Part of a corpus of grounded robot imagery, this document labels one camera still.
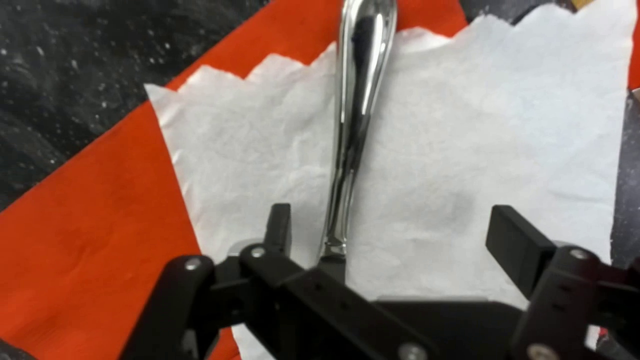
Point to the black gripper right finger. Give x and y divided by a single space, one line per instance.
567 301

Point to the silver metal knife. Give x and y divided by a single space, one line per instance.
360 67

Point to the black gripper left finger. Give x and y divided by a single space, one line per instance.
201 312

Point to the white paper napkin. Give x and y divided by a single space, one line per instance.
501 121

